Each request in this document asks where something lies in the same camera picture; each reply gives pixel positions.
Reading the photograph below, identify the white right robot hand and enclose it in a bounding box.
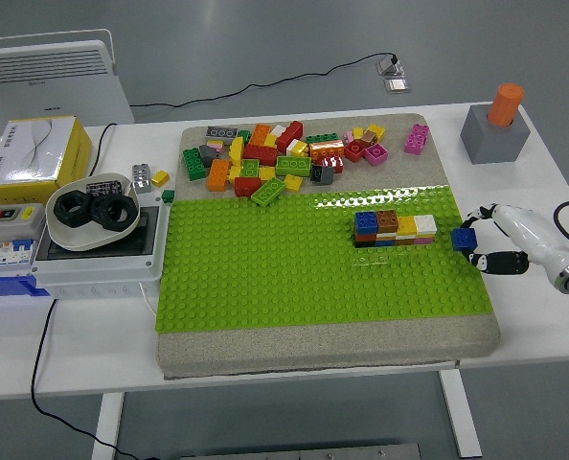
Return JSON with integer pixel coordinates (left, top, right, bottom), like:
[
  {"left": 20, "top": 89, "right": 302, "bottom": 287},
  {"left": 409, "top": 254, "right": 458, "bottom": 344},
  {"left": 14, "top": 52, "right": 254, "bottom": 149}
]
[{"left": 459, "top": 203, "right": 569, "bottom": 284}]

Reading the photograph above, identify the blue square toy brick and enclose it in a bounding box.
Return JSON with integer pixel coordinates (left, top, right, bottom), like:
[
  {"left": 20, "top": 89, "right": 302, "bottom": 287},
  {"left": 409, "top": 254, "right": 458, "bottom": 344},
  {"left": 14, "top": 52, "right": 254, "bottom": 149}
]
[
  {"left": 451, "top": 227, "right": 479, "bottom": 252},
  {"left": 354, "top": 211, "right": 379, "bottom": 236}
]

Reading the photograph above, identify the white square toy brick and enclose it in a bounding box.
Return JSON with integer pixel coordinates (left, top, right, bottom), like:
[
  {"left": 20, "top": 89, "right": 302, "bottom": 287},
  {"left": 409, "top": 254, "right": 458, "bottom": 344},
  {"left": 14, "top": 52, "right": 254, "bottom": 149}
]
[{"left": 413, "top": 214, "right": 438, "bottom": 237}]

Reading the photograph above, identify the pink long toy brick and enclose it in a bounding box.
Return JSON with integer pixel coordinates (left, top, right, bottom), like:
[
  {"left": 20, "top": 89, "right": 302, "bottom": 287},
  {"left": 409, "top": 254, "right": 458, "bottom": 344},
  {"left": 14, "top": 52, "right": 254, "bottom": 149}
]
[{"left": 403, "top": 123, "right": 431, "bottom": 156}]

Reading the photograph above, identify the clear transparent toy brick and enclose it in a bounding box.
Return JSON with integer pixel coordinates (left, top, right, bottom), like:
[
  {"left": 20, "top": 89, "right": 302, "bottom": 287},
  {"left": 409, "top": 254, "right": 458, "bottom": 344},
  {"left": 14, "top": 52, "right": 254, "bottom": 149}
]
[{"left": 353, "top": 251, "right": 408, "bottom": 267}]

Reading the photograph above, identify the magenta square toy brick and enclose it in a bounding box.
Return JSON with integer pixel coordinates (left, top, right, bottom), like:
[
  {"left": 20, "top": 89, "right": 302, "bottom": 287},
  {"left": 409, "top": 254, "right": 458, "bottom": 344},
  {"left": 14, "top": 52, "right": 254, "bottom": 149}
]
[{"left": 364, "top": 143, "right": 390, "bottom": 167}]

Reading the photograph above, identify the red square toy brick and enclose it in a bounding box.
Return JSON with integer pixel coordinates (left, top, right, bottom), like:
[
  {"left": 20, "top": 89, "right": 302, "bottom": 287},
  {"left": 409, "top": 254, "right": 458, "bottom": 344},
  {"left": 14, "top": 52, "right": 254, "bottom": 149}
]
[{"left": 342, "top": 141, "right": 367, "bottom": 165}]

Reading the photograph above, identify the lime long toy brick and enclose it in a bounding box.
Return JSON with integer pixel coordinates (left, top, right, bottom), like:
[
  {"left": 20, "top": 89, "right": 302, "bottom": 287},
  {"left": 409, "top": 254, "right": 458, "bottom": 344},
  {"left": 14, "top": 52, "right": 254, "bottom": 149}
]
[
  {"left": 249, "top": 176, "right": 287, "bottom": 207},
  {"left": 275, "top": 155, "right": 313, "bottom": 177}
]

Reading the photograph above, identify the green studded baseplate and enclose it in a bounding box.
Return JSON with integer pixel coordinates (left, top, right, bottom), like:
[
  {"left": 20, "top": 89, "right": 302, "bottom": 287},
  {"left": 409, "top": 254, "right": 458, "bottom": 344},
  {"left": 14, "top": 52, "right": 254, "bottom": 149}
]
[{"left": 153, "top": 184, "right": 492, "bottom": 334}]

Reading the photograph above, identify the tall red toy brick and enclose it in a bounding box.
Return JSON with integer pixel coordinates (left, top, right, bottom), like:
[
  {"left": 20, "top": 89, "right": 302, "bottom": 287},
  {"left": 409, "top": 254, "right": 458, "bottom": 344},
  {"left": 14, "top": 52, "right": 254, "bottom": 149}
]
[{"left": 275, "top": 120, "right": 305, "bottom": 153}]

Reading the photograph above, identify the red long toy brick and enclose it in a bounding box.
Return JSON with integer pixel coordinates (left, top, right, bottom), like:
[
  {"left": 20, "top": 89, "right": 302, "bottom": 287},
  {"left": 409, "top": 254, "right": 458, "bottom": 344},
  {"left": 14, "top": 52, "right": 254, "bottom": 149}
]
[{"left": 242, "top": 143, "right": 280, "bottom": 168}]

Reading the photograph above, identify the orange long toy brick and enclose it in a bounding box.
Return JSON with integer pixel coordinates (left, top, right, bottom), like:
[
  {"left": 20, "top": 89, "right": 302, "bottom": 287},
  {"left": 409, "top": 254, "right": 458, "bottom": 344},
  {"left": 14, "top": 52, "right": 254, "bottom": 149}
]
[
  {"left": 206, "top": 158, "right": 232, "bottom": 193},
  {"left": 248, "top": 123, "right": 272, "bottom": 148}
]

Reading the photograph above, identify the red short toy brick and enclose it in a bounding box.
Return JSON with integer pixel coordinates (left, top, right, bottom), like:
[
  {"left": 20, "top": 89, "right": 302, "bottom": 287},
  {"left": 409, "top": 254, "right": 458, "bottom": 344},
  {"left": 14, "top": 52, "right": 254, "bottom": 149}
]
[{"left": 234, "top": 175, "right": 262, "bottom": 198}]

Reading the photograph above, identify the yellow long toy brick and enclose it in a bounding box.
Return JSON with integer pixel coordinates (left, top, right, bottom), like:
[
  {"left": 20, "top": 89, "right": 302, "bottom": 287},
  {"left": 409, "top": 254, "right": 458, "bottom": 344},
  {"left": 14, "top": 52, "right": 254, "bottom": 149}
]
[{"left": 228, "top": 136, "right": 245, "bottom": 169}]

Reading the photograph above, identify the flat grey toy brick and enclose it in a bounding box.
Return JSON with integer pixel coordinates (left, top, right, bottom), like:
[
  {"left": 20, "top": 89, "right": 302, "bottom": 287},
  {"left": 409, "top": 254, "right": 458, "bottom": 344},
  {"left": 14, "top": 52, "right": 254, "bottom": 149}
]
[{"left": 205, "top": 126, "right": 240, "bottom": 145}]

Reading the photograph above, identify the grey sloped toy brick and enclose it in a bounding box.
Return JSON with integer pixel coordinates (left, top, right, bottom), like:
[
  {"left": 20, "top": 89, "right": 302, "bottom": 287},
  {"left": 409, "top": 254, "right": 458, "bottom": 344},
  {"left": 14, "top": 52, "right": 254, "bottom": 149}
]
[{"left": 198, "top": 143, "right": 223, "bottom": 168}]

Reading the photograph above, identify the silver grey toy brick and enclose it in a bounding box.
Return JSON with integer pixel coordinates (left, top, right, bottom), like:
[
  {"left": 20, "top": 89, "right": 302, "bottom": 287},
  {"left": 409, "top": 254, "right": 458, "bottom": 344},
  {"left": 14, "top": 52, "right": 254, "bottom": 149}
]
[{"left": 130, "top": 163, "right": 152, "bottom": 195}]

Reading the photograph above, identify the grey square holder block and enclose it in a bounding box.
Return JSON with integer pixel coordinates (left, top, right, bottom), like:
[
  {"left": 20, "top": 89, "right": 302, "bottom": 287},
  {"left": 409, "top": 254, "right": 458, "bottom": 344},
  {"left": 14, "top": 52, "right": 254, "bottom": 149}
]
[{"left": 460, "top": 104, "right": 531, "bottom": 166}]

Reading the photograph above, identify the orange cylinder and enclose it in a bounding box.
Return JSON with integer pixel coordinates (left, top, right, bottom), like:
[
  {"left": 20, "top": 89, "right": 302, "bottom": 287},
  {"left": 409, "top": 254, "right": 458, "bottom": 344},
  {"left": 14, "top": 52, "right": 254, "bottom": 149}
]
[{"left": 487, "top": 82, "right": 525, "bottom": 128}]

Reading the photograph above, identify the white table leg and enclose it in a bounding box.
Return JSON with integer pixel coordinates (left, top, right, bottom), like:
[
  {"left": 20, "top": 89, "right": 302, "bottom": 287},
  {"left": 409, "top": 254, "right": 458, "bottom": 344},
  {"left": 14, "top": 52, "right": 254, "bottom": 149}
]
[
  {"left": 91, "top": 392, "right": 125, "bottom": 460},
  {"left": 438, "top": 368, "right": 483, "bottom": 459}
]

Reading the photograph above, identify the dark grey square brick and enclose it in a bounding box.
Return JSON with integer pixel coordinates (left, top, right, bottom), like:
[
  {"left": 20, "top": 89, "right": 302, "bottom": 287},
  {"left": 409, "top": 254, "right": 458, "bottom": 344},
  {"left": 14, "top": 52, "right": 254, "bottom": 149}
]
[{"left": 309, "top": 164, "right": 336, "bottom": 186}]

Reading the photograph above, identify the open floor socket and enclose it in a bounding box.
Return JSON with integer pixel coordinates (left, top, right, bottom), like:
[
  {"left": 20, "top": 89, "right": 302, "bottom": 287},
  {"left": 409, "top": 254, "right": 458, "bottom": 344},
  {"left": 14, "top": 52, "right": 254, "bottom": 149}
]
[{"left": 376, "top": 55, "right": 405, "bottom": 78}]

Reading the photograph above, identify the shiny orange long brick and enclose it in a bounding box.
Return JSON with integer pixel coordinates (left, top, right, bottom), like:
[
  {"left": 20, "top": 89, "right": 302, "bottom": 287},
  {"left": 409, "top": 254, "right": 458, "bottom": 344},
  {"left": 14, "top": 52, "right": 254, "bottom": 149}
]
[{"left": 308, "top": 141, "right": 346, "bottom": 162}]

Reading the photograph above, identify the grey foam mat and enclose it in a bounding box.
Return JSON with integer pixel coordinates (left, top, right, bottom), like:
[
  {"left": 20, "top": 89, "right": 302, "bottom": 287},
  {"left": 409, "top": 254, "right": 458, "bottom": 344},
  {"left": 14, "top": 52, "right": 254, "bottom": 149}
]
[{"left": 155, "top": 112, "right": 502, "bottom": 380}]

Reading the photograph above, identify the dark green long brick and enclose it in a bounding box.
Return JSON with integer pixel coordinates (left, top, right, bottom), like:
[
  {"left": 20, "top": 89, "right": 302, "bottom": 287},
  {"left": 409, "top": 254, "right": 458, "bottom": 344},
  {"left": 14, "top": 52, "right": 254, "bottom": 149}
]
[{"left": 182, "top": 146, "right": 208, "bottom": 182}]

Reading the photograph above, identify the large black hex nut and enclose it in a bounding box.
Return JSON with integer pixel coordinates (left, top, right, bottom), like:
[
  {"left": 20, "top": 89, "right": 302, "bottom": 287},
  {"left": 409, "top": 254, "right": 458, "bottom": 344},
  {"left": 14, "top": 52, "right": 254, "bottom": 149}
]
[
  {"left": 90, "top": 195, "right": 132, "bottom": 232},
  {"left": 54, "top": 190, "right": 94, "bottom": 226}
]

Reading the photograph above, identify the small black terminal block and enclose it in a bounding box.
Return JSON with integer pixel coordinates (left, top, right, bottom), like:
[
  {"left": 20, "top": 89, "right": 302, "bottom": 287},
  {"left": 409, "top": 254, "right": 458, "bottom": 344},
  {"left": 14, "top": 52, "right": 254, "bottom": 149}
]
[{"left": 85, "top": 179, "right": 123, "bottom": 196}]

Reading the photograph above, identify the white plastic bowl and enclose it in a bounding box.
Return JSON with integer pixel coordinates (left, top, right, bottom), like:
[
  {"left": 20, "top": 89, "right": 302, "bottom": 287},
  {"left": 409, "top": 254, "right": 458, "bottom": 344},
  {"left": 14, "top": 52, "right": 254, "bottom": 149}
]
[{"left": 45, "top": 172, "right": 142, "bottom": 253}]

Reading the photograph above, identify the white panel heater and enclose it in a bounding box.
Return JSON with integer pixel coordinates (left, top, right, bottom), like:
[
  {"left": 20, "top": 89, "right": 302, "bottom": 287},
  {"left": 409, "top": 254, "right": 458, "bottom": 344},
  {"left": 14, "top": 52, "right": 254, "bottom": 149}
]
[{"left": 0, "top": 28, "right": 136, "bottom": 140}]

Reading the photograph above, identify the yellow and white carton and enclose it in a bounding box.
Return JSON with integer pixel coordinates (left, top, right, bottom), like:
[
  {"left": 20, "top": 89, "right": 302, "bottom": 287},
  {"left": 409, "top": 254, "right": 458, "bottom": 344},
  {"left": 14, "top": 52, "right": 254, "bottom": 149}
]
[{"left": 0, "top": 114, "right": 94, "bottom": 206}]

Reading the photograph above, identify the grey push button box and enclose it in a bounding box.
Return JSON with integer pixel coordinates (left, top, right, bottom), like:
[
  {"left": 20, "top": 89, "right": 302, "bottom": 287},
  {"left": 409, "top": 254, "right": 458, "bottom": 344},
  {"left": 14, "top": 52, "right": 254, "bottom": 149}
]
[{"left": 0, "top": 202, "right": 46, "bottom": 248}]

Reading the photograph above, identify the blue plastic box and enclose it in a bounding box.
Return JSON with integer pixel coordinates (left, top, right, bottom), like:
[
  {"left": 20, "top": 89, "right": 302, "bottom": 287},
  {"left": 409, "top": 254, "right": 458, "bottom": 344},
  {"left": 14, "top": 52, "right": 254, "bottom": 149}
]
[{"left": 0, "top": 273, "right": 52, "bottom": 299}]

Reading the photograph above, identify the white blue circuit breaker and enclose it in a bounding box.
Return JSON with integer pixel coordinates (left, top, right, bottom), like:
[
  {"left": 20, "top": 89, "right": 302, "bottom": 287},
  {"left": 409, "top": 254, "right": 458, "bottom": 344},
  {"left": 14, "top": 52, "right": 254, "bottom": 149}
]
[{"left": 0, "top": 237, "right": 36, "bottom": 279}]

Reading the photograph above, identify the black floor cable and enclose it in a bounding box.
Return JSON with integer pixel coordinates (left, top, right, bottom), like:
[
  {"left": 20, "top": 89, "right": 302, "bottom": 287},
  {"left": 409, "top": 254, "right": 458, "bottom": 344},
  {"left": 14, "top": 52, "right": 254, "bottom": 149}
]
[{"left": 129, "top": 51, "right": 400, "bottom": 109}]

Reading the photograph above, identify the thin white cable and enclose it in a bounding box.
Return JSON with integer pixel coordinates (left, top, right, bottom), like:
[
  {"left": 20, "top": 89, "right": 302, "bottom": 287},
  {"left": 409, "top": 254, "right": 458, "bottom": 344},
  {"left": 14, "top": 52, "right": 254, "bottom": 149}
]
[{"left": 138, "top": 282, "right": 159, "bottom": 317}]

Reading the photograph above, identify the white electrical enclosure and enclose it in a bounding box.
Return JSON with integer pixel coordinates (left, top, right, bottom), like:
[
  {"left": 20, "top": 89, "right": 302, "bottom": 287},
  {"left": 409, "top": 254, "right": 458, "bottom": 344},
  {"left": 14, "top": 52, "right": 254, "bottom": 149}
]
[{"left": 29, "top": 203, "right": 165, "bottom": 301}]

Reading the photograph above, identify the black power cable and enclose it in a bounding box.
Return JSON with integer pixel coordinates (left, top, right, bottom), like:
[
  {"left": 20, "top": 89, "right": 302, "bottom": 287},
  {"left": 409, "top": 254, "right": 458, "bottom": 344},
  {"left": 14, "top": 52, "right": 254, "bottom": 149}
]
[
  {"left": 30, "top": 299, "right": 140, "bottom": 460},
  {"left": 88, "top": 122, "right": 119, "bottom": 179}
]

